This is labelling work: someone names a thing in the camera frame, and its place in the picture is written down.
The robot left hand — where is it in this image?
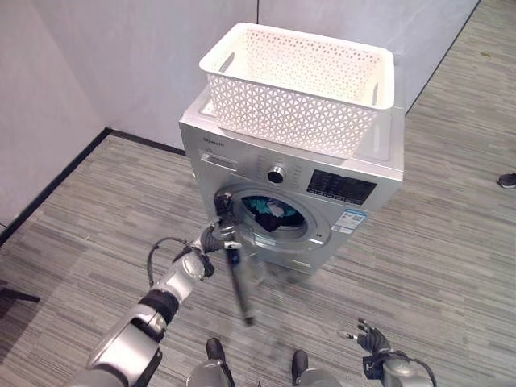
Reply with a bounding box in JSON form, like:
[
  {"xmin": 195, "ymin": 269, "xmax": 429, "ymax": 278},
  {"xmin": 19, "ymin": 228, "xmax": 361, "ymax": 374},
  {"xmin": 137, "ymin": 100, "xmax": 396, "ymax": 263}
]
[{"xmin": 204, "ymin": 218, "xmax": 243, "ymax": 254}]

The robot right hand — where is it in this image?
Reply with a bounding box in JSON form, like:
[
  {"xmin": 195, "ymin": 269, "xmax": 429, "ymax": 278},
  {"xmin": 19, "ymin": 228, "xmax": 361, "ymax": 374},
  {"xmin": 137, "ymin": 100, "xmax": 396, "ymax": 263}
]
[{"xmin": 337, "ymin": 318, "xmax": 393, "ymax": 356}]

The round washer door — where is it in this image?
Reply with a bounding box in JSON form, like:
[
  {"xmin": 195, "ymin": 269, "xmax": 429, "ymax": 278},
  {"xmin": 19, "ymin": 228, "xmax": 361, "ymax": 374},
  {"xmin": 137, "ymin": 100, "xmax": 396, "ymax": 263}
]
[{"xmin": 213, "ymin": 192, "xmax": 268, "ymax": 327}]

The dark and teal laundry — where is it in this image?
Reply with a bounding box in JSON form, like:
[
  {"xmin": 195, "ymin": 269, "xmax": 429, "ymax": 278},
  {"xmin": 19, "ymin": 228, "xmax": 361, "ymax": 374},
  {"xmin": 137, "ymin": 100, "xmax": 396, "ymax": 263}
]
[{"xmin": 240, "ymin": 194, "xmax": 308, "ymax": 235}]

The white perforated plastic laundry basket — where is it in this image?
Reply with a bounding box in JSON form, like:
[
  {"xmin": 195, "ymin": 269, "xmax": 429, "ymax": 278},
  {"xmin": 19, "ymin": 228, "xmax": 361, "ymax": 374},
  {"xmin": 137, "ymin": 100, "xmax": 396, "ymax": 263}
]
[{"xmin": 198, "ymin": 22, "xmax": 396, "ymax": 160}]

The washer detergent drawer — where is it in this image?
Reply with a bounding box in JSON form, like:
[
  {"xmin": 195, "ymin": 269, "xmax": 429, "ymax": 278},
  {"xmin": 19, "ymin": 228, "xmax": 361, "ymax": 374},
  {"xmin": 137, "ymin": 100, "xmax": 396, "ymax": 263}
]
[{"xmin": 198, "ymin": 148, "xmax": 239, "ymax": 171}]

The black washer control display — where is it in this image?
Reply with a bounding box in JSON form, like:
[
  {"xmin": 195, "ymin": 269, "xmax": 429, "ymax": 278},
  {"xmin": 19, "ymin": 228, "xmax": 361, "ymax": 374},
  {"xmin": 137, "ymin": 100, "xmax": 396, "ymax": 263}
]
[{"xmin": 306, "ymin": 169, "xmax": 378, "ymax": 204}]

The robot right leg and foot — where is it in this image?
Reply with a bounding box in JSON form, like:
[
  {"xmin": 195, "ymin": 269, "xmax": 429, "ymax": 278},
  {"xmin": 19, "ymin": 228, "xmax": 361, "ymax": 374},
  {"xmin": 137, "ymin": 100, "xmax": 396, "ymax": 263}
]
[{"xmin": 290, "ymin": 348, "xmax": 344, "ymax": 387}]

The robot leg and foot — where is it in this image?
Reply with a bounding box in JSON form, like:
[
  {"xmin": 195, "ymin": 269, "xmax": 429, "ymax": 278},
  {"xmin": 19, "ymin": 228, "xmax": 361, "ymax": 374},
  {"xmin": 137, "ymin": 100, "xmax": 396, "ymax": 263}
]
[
  {"xmin": 290, "ymin": 348, "xmax": 344, "ymax": 387},
  {"xmin": 186, "ymin": 337, "xmax": 236, "ymax": 387}
]

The silver front-load washing machine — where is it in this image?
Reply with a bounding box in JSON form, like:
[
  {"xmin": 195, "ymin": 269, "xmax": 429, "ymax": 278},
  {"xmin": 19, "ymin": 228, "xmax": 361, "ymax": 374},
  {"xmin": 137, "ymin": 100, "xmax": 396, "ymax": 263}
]
[{"xmin": 179, "ymin": 86, "xmax": 406, "ymax": 276}]

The blue white energy label sticker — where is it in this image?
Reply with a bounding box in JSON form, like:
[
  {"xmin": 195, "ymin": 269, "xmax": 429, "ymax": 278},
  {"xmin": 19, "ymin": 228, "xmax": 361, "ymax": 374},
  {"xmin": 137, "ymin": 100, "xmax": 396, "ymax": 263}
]
[{"xmin": 331, "ymin": 207, "xmax": 368, "ymax": 235}]

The robot left leg and foot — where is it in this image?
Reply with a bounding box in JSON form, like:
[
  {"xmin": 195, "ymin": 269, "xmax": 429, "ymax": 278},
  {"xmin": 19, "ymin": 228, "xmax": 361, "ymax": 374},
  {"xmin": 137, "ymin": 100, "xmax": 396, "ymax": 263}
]
[{"xmin": 186, "ymin": 337, "xmax": 236, "ymax": 387}]

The black baseboard strip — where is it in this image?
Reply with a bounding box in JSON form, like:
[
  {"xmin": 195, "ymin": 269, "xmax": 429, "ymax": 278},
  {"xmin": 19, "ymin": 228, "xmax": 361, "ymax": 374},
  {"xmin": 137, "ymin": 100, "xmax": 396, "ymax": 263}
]
[{"xmin": 0, "ymin": 126, "xmax": 187, "ymax": 248}]

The black furniture base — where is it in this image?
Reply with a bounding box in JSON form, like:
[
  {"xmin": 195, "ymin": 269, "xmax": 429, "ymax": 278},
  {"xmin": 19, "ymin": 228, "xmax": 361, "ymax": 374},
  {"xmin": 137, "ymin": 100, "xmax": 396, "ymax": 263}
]
[{"xmin": 0, "ymin": 278, "xmax": 41, "ymax": 320}]

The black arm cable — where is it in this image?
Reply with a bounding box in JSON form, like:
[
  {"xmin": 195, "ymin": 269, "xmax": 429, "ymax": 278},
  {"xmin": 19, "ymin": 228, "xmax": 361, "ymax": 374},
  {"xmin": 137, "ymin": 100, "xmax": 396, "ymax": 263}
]
[{"xmin": 146, "ymin": 236, "xmax": 195, "ymax": 288}]

